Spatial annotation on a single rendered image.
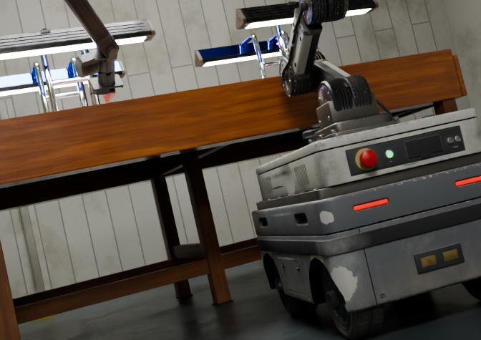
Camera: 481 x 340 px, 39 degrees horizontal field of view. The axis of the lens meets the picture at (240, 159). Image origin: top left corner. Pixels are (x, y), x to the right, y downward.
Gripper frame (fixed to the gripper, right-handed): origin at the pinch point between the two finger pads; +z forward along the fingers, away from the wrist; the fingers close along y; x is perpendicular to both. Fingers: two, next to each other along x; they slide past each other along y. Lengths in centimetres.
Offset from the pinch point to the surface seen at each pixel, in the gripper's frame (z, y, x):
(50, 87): 6.1, 15.1, -21.4
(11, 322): 18, 46, 66
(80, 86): 21.8, -0.1, -40.0
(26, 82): 27, 19, -55
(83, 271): 182, -3, -71
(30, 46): -15.2, 21.3, -17.5
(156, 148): -8.1, -5.6, 35.9
